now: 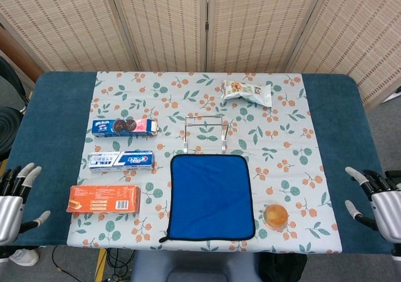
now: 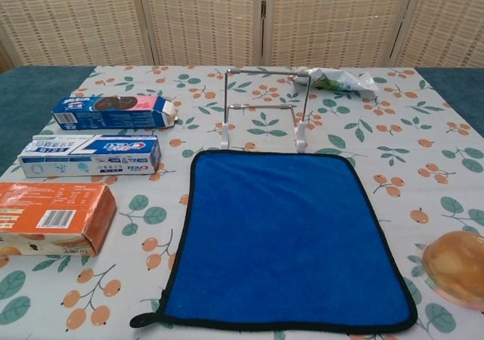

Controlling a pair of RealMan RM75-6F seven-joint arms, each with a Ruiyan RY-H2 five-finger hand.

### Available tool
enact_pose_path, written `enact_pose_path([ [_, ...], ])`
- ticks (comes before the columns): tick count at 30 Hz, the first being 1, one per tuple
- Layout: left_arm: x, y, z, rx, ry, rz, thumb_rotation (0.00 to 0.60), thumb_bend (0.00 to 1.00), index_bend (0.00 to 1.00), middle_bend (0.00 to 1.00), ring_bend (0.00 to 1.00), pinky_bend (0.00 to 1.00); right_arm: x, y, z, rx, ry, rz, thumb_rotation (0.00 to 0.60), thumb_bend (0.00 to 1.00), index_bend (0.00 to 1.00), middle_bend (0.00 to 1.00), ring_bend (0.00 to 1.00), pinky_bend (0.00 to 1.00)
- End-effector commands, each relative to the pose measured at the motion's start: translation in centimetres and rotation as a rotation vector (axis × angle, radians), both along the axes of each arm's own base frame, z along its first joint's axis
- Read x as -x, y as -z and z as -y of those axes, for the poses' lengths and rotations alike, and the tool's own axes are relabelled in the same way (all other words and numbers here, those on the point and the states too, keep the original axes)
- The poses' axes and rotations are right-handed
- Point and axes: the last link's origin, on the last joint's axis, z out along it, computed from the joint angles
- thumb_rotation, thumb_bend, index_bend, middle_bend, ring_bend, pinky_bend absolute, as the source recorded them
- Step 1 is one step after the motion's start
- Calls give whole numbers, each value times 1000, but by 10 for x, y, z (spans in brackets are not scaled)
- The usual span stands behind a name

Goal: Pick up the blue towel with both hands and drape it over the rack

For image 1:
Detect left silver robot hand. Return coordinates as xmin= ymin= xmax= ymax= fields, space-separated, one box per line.
xmin=0 ymin=162 xmax=51 ymax=247

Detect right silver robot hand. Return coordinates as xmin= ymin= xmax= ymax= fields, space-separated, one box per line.
xmin=344 ymin=165 xmax=401 ymax=244

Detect blue cloth with grey back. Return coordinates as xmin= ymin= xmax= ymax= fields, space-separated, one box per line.
xmin=159 ymin=154 xmax=256 ymax=244

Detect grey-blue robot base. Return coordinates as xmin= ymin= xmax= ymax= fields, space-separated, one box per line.
xmin=130 ymin=251 xmax=261 ymax=282

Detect white sneaker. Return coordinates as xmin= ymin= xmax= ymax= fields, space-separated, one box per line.
xmin=9 ymin=248 xmax=41 ymax=266

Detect black chair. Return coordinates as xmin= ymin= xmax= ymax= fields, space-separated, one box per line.
xmin=0 ymin=56 xmax=29 ymax=162

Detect teal table cover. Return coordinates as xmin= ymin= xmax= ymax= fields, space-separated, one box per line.
xmin=0 ymin=71 xmax=396 ymax=255

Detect orange cardboard box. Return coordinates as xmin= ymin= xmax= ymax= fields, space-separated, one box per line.
xmin=66 ymin=185 xmax=142 ymax=214

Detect white blue toothpaste box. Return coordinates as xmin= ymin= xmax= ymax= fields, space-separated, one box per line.
xmin=88 ymin=150 xmax=155 ymax=174

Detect black bag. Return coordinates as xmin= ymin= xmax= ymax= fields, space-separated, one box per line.
xmin=258 ymin=253 xmax=308 ymax=282

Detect blue pink cookie box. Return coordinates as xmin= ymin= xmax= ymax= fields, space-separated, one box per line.
xmin=91 ymin=118 xmax=160 ymax=138

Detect brown wooden board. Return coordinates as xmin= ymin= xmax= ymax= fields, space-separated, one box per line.
xmin=0 ymin=27 xmax=43 ymax=87

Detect white green snack bag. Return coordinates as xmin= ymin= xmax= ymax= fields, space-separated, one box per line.
xmin=221 ymin=79 xmax=273 ymax=108

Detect floral tablecloth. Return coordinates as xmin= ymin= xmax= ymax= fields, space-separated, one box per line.
xmin=66 ymin=71 xmax=343 ymax=253

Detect woven folding screen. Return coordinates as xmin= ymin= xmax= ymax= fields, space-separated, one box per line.
xmin=0 ymin=0 xmax=401 ymax=109

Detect black floor cables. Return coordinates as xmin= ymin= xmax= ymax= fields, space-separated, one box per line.
xmin=51 ymin=246 xmax=137 ymax=282

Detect metal wire rack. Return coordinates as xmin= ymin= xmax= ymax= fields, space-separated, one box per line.
xmin=183 ymin=113 xmax=227 ymax=154

